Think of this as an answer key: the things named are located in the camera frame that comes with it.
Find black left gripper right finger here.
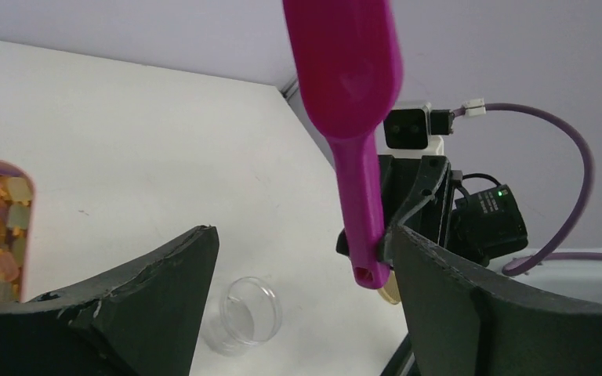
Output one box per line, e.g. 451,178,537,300
384,226,602,375

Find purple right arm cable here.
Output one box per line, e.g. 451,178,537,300
451,98,602,277

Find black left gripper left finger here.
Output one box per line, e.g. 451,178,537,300
0,226,219,375

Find magenta plastic scoop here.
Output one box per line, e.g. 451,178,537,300
283,0,403,290

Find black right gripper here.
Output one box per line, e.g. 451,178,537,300
335,154,457,261

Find gold jar lid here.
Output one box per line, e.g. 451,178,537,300
377,270,401,306

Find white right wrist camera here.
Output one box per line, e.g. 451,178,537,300
383,101,455,159

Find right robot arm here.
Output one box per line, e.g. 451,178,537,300
379,155,602,303

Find clear plastic jar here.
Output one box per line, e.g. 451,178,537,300
200,277,282,356

